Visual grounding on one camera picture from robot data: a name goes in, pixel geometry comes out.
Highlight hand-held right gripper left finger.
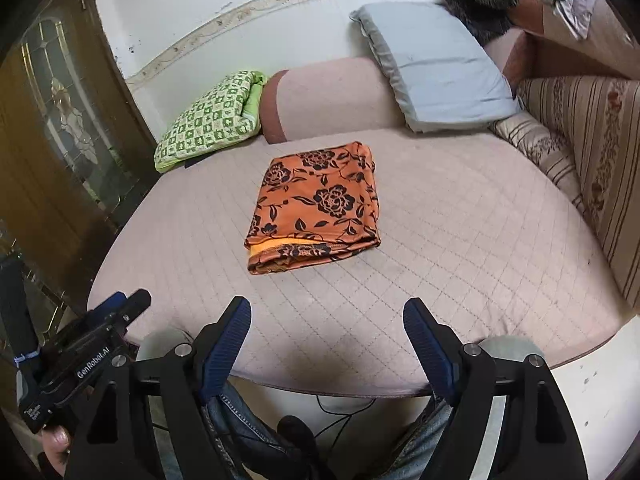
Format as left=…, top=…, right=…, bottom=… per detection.
left=65, top=296, right=252, bottom=480

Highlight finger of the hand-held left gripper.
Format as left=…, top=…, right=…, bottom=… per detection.
left=116, top=288, right=153, bottom=334
left=88, top=291, right=127, bottom=322

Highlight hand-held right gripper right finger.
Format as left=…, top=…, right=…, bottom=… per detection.
left=402, top=296, right=590, bottom=480

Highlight orange floral shirt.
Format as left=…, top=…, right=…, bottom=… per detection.
left=243, top=141, right=384, bottom=276

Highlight person's left hand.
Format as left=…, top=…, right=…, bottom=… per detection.
left=39, top=424, right=74, bottom=480

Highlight pink quilted sofa bed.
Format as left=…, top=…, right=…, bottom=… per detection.
left=87, top=127, right=632, bottom=399

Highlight black shoe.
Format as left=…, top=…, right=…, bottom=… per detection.
left=276, top=415, right=337, bottom=480

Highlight wooden door with glass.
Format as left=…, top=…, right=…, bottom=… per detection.
left=0, top=0, right=162, bottom=311

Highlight green patterned folded blanket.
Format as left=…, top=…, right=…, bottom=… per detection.
left=153, top=70, right=270, bottom=175

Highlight small striped floral cushion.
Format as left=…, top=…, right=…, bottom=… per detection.
left=487, top=111, right=587, bottom=212

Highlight large striped floral cushion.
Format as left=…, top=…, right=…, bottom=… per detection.
left=515, top=76, right=640, bottom=312

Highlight pink sofa bolster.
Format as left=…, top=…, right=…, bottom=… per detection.
left=259, top=56, right=407, bottom=145

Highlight light blue pillow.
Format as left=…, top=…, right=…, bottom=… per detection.
left=349, top=1, right=524, bottom=135

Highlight grey crumpled cloth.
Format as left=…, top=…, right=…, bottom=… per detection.
left=537, top=0, right=602, bottom=42

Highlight black cable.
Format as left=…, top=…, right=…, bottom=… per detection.
left=314, top=394, right=382, bottom=442

